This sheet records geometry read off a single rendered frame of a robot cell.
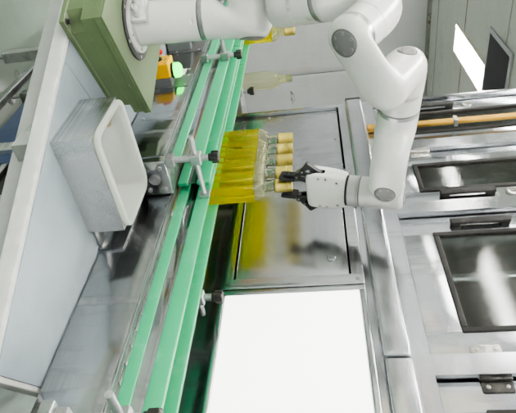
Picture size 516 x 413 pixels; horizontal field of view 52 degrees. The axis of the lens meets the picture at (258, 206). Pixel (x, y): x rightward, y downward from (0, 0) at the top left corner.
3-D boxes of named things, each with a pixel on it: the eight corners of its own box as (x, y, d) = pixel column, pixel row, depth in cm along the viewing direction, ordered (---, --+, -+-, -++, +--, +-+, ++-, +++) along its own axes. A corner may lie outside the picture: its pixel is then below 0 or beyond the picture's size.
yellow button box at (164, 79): (148, 88, 154) (173, 86, 153) (141, 65, 149) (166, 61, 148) (153, 79, 159) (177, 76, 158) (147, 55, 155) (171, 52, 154)
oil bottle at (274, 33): (228, 47, 222) (295, 39, 219) (227, 34, 219) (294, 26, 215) (230, 42, 227) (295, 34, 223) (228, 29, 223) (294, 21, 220)
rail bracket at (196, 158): (175, 201, 127) (226, 197, 125) (158, 142, 117) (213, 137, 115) (178, 194, 129) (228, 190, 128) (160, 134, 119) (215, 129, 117)
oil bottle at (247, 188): (185, 207, 136) (266, 201, 134) (180, 190, 133) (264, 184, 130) (188, 194, 141) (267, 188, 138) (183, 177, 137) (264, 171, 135)
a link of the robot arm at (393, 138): (381, 92, 111) (372, 167, 126) (371, 129, 103) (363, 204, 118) (422, 97, 109) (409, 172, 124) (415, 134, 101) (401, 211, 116)
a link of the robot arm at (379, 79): (356, 79, 115) (320, 115, 107) (364, -17, 100) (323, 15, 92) (427, 102, 108) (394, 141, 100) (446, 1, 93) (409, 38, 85)
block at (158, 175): (146, 197, 127) (174, 196, 126) (134, 165, 121) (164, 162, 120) (149, 188, 129) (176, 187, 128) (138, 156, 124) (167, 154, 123)
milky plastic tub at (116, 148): (91, 233, 110) (130, 231, 108) (51, 141, 96) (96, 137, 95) (114, 184, 123) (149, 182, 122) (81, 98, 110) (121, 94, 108)
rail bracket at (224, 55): (201, 65, 168) (242, 60, 166) (196, 43, 163) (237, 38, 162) (202, 60, 171) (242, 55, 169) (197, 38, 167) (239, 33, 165)
